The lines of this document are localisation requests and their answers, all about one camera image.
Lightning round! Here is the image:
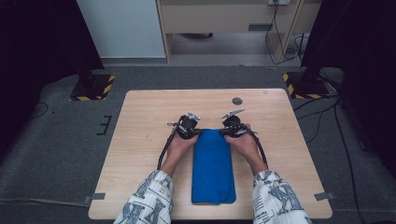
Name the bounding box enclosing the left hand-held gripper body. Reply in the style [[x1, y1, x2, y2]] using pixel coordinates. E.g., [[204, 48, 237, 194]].
[[175, 111, 202, 140]]

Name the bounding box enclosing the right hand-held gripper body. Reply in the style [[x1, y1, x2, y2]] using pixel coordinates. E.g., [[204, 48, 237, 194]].
[[221, 107, 250, 138]]

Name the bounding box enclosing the blue cloth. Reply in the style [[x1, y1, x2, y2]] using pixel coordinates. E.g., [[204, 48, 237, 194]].
[[191, 128, 237, 205]]

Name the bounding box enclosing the person's left hand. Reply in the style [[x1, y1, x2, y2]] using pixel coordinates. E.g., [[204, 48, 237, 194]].
[[165, 130, 199, 165]]

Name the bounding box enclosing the person's right hand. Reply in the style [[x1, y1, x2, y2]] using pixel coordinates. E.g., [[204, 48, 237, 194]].
[[224, 123, 262, 166]]

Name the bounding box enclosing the black stand with striped base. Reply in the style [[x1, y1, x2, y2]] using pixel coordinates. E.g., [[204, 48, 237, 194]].
[[69, 62, 116, 102], [282, 55, 331, 101]]

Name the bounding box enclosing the light wooden desk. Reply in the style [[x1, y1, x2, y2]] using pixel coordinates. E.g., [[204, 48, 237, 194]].
[[155, 0, 323, 64]]

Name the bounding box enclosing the grey tape strip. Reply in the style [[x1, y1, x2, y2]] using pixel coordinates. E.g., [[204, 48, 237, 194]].
[[83, 192, 106, 205], [313, 191, 337, 202]]

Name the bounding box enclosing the white cabinet panel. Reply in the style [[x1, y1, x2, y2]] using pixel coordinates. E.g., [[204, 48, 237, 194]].
[[76, 0, 166, 60]]

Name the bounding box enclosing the black curtain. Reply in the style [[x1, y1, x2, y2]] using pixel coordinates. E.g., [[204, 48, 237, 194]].
[[300, 0, 396, 172], [0, 0, 106, 158]]

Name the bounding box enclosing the left hand-held gripper cable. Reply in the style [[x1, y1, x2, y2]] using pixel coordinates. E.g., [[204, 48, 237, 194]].
[[156, 121, 182, 171]]

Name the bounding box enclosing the black hanging cable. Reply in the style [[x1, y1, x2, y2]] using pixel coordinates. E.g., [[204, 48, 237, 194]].
[[264, 1, 301, 66]]

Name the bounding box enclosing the long black floor cable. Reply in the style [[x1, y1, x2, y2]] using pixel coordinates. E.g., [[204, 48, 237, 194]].
[[332, 102, 360, 224]]

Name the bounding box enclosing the thin black looped cable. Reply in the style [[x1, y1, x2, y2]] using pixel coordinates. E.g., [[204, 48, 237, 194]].
[[31, 102, 50, 119]]

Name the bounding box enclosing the grey floor cable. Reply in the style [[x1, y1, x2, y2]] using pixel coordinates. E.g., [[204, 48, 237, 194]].
[[0, 197, 92, 209]]

